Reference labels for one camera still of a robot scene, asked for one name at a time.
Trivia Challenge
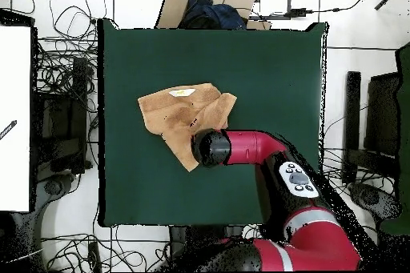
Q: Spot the orange terry towel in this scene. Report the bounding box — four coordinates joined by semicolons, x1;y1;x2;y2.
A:
137;82;239;173

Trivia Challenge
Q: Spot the dark green table cloth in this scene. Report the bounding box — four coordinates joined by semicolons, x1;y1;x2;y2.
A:
97;18;329;227

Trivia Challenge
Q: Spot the dark blue garment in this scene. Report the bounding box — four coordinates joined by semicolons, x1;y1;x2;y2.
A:
178;0;248;30

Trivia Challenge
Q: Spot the brown cardboard box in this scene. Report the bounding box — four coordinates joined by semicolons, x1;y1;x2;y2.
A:
155;0;272;31

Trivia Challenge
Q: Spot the black power adapter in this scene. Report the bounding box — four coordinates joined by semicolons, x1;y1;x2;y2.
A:
283;7;308;18

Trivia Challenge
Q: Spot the black power strip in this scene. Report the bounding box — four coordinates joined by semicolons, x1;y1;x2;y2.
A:
86;241;103;273

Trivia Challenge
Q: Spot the grey caster base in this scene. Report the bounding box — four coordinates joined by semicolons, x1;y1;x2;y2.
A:
348;182;400;220

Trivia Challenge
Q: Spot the black striped stick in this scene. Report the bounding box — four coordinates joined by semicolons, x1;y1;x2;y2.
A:
0;119;18;142

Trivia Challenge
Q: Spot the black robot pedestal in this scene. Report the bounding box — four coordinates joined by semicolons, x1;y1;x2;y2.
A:
168;224;225;264

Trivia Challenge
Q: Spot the black frame stand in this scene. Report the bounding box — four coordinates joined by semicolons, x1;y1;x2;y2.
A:
30;56;93;175

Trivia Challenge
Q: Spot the black cable bundle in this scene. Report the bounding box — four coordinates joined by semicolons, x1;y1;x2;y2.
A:
34;0;108;114

